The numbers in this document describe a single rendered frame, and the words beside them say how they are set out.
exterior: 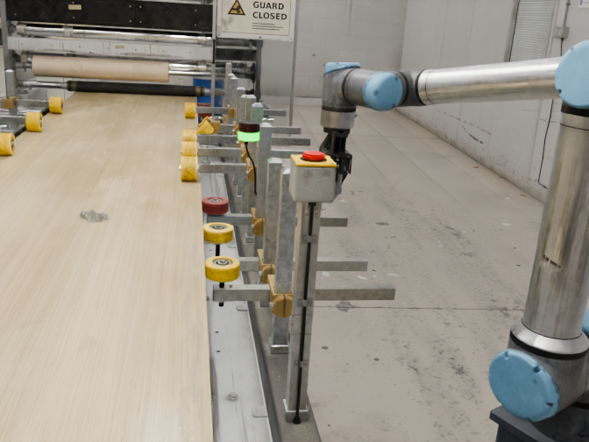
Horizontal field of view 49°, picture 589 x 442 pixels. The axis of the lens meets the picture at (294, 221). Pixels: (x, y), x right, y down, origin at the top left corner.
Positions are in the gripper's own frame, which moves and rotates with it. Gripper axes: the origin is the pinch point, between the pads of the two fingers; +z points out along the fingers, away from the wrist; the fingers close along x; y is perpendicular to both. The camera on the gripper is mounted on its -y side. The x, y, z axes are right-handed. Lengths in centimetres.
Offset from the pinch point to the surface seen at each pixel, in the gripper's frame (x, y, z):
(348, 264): 5.4, 6.8, 17.1
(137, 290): -49, 43, 8
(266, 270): -18.5, 13.2, 16.1
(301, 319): -19, 61, 6
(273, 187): -17.3, 10.5, -5.6
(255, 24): 6, -242, -38
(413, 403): 52, -43, 98
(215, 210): -30.2, -16.6, 9.4
